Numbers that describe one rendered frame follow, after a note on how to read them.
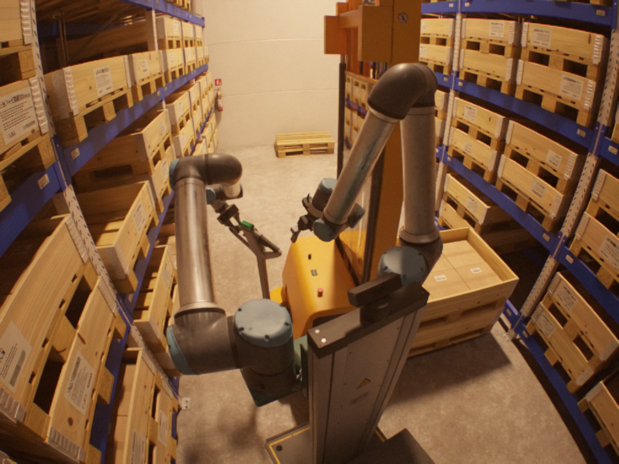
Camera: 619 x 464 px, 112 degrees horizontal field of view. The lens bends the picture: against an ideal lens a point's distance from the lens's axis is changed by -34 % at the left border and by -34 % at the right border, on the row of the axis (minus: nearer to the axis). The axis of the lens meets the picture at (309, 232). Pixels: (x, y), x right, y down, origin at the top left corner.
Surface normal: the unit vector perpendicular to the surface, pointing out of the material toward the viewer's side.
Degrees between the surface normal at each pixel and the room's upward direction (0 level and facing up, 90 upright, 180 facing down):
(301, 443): 0
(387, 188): 90
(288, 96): 90
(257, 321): 5
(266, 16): 90
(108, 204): 90
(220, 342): 33
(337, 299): 0
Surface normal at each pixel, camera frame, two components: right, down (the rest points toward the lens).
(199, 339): 0.11, -0.47
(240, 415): -0.01, -0.82
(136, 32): 0.18, 0.55
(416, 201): -0.41, 0.48
